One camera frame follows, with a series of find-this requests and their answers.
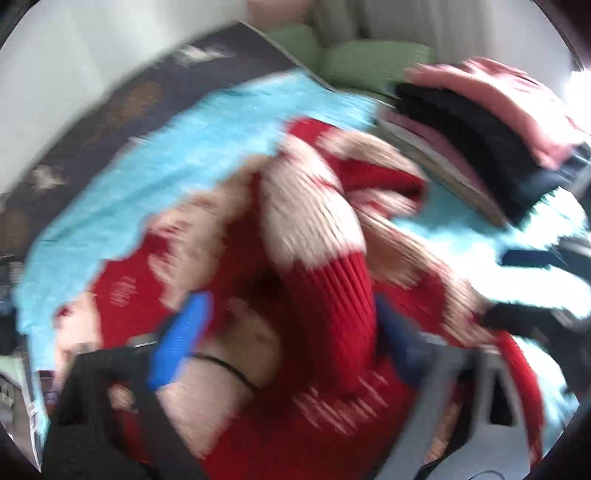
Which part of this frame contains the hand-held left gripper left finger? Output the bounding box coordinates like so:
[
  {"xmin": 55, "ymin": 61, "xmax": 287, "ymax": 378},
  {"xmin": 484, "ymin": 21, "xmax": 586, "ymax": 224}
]
[{"xmin": 45, "ymin": 292, "xmax": 214, "ymax": 480}]

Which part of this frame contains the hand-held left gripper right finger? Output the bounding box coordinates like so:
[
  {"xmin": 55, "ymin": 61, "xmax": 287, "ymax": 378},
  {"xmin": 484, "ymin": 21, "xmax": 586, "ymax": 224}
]
[{"xmin": 375, "ymin": 294, "xmax": 542, "ymax": 480}]

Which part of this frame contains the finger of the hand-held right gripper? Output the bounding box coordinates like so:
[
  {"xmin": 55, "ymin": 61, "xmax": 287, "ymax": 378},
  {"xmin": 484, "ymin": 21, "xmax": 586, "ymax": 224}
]
[
  {"xmin": 501, "ymin": 249, "xmax": 561, "ymax": 269},
  {"xmin": 481, "ymin": 302, "xmax": 591, "ymax": 344}
]

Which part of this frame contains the red and beige knit sweater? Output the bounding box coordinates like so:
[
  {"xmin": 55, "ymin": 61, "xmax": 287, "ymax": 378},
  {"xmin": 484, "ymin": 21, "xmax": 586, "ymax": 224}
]
[{"xmin": 55, "ymin": 117, "xmax": 546, "ymax": 480}]

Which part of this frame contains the stack of folded clothes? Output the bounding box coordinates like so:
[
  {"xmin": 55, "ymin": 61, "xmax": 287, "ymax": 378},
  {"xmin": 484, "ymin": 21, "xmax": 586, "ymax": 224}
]
[{"xmin": 394, "ymin": 83, "xmax": 571, "ymax": 223}]

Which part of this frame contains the pink and beige folded garment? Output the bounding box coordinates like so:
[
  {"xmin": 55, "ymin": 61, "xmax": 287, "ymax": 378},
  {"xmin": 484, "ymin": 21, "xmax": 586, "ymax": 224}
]
[{"xmin": 376, "ymin": 112, "xmax": 509, "ymax": 228}]

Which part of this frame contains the light blue fluffy blanket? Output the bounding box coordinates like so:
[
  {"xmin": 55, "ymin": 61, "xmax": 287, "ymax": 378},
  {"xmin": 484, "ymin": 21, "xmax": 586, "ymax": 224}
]
[{"xmin": 16, "ymin": 69, "xmax": 591, "ymax": 444}]

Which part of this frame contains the green pillow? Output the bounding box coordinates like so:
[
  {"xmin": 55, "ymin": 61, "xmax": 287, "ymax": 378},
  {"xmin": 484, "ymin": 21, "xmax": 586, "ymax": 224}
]
[
  {"xmin": 321, "ymin": 41, "xmax": 435, "ymax": 95},
  {"xmin": 267, "ymin": 25, "xmax": 324, "ymax": 77}
]

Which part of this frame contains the dark patterned blanket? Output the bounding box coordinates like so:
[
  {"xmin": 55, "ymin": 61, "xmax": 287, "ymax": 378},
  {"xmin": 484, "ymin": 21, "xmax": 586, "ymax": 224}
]
[{"xmin": 0, "ymin": 22, "xmax": 333, "ymax": 241}]

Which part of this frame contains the thin black cord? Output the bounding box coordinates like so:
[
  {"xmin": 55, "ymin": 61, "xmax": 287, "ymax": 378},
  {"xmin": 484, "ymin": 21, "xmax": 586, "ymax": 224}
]
[{"xmin": 187, "ymin": 353, "xmax": 259, "ymax": 395}]

